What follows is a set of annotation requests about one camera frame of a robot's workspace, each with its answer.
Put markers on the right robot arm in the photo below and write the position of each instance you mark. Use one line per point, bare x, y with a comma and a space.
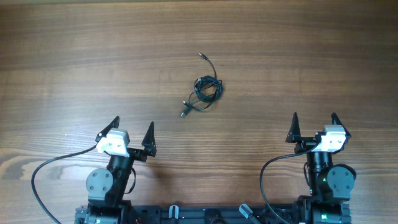
330, 184

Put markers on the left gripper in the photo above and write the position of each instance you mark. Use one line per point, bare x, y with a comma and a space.
148, 150

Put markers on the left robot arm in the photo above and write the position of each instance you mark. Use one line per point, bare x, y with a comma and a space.
107, 187

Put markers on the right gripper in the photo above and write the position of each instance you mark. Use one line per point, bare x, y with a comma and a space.
308, 140

